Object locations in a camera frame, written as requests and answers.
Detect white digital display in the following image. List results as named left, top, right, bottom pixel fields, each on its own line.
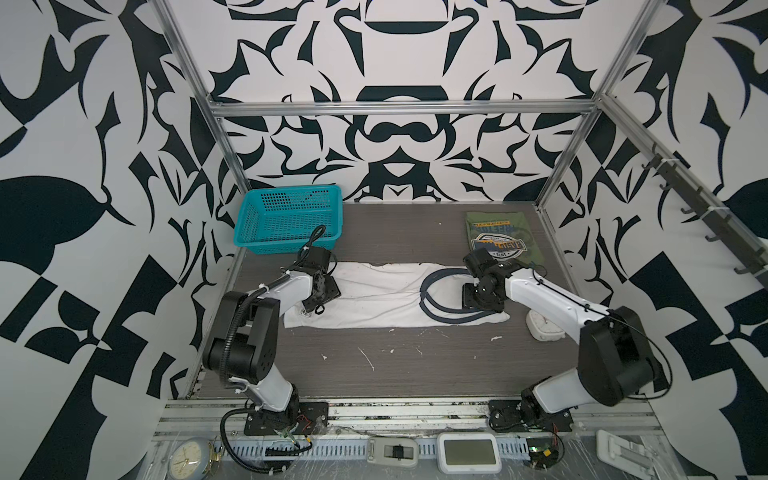
left=436, top=432, right=502, bottom=475

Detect white grey tank top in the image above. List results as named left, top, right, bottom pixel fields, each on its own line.
left=283, top=262, right=509, bottom=329

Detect green tank top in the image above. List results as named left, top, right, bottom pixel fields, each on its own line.
left=465, top=211, right=545, bottom=266

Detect analog clock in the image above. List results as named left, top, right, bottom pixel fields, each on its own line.
left=167, top=438, right=213, bottom=480

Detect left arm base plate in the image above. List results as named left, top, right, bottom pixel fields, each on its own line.
left=244, top=401, right=329, bottom=436

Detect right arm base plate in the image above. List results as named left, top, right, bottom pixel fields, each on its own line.
left=487, top=400, right=573, bottom=433

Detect grey wall hook rack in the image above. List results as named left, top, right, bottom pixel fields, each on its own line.
left=643, top=142, right=767, bottom=290

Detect small green circuit board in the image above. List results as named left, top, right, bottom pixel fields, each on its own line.
left=526, top=436, right=563, bottom=471

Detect teal plastic basket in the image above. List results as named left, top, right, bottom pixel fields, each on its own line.
left=234, top=185, right=343, bottom=255

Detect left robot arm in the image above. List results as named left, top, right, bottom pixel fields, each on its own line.
left=202, top=246, right=341, bottom=420

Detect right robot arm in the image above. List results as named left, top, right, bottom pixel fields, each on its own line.
left=462, top=249, right=664, bottom=423

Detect black corrugated cable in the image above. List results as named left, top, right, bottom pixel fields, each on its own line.
left=217, top=224, right=328, bottom=476

